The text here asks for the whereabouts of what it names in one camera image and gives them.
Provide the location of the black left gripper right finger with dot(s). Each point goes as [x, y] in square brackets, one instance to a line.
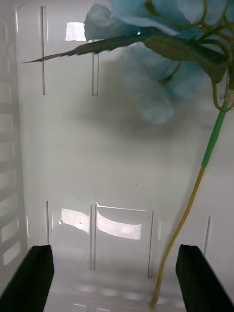
[202, 282]

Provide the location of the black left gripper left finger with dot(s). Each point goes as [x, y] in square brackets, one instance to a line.
[29, 280]

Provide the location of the pale blue flower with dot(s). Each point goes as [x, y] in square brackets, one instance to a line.
[151, 85]

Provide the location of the shallow white plastic box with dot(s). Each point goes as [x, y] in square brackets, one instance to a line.
[97, 158]

